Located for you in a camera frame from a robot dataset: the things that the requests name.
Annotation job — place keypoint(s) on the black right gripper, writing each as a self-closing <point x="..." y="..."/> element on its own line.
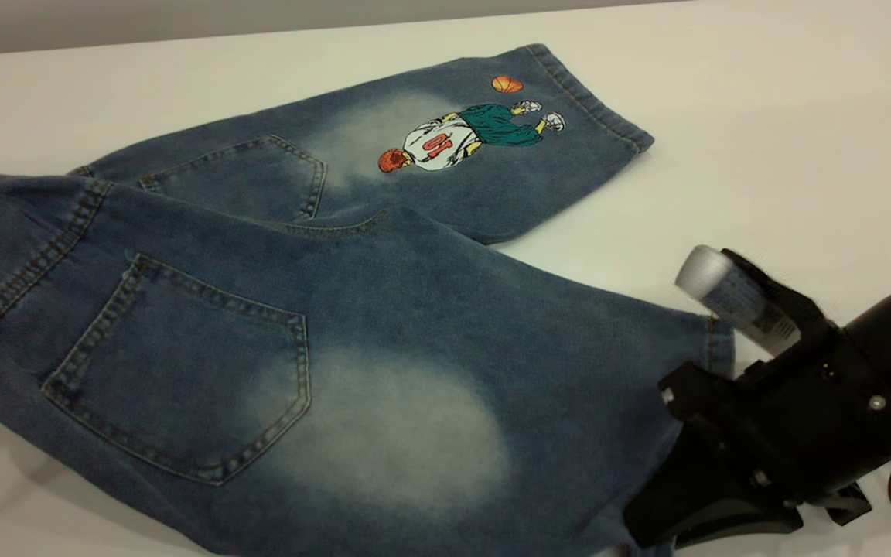
<point x="793" y="425"/>

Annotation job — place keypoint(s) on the blue denim shorts with print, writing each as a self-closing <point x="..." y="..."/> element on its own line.
<point x="414" y="309"/>

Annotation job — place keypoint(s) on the black right camera bracket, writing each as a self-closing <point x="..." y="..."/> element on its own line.
<point x="795" y="311"/>

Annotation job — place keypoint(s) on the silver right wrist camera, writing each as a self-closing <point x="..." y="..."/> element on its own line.
<point x="724" y="290"/>

